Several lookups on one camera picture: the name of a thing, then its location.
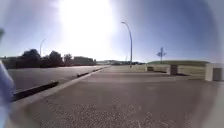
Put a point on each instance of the low grassy hill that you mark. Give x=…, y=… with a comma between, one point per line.
x=178, y=62

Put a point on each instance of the signpost with arms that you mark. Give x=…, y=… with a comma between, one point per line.
x=161, y=54

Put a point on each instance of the dark kerb strip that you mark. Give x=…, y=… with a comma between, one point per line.
x=35, y=89

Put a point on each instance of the row of dark trees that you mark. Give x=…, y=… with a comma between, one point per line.
x=50, y=59

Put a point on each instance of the dry grass field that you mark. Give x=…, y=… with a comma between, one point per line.
x=191, y=70

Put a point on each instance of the tall curved street lamp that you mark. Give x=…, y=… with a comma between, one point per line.
x=130, y=43

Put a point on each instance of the grey paved path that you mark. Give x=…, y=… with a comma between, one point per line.
x=126, y=100

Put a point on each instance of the grey asphalt road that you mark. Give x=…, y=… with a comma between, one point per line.
x=36, y=76

